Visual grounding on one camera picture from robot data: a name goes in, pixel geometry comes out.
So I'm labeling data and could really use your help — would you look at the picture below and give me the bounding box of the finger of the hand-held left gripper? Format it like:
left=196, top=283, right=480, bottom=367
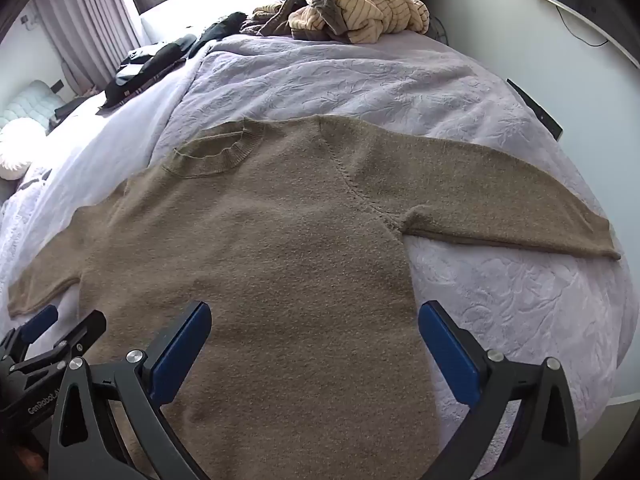
left=7, top=310, right=107, bottom=377
left=0, top=304, right=60, bottom=361

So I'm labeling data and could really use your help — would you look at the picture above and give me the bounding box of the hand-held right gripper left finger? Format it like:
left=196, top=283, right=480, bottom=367
left=48, top=301, right=213, bottom=480

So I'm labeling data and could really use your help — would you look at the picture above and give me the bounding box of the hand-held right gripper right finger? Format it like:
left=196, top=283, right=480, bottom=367
left=418, top=300, right=581, bottom=480

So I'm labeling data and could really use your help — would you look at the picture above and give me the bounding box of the brown knit sweater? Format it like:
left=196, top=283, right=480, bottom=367
left=7, top=116, right=622, bottom=480

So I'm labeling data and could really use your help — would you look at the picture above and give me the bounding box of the white fluffy pillow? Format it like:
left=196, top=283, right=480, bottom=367
left=0, top=117, right=48, bottom=181

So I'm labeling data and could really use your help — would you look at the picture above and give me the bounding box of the pale tufted cushion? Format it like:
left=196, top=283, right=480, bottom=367
left=0, top=80, right=66, bottom=131

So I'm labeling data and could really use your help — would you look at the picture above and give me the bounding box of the black flat panel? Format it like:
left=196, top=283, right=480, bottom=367
left=506, top=78, right=564, bottom=142

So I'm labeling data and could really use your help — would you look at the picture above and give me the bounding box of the black garment with plaid lining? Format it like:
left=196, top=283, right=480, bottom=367
left=102, top=35, right=198, bottom=108

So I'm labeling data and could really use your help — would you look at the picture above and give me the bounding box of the lilac embossed quilt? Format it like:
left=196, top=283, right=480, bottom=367
left=150, top=30, right=636, bottom=461

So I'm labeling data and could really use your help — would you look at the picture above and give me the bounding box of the lilac curtain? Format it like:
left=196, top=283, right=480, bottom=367
left=32, top=0, right=143, bottom=96

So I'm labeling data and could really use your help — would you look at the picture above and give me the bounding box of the dark brown striped garment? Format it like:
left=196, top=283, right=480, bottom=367
left=240, top=0, right=351, bottom=43

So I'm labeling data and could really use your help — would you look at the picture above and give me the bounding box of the beige striped garment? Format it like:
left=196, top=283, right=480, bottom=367
left=287, top=0, right=432, bottom=45

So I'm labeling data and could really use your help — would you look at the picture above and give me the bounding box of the black television cable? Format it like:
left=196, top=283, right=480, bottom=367
left=555, top=7, right=608, bottom=48

